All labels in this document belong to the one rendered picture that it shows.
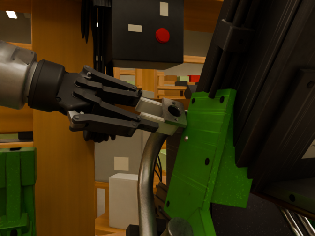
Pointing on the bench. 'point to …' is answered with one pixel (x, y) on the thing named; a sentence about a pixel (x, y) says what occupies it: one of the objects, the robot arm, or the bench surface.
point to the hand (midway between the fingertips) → (157, 116)
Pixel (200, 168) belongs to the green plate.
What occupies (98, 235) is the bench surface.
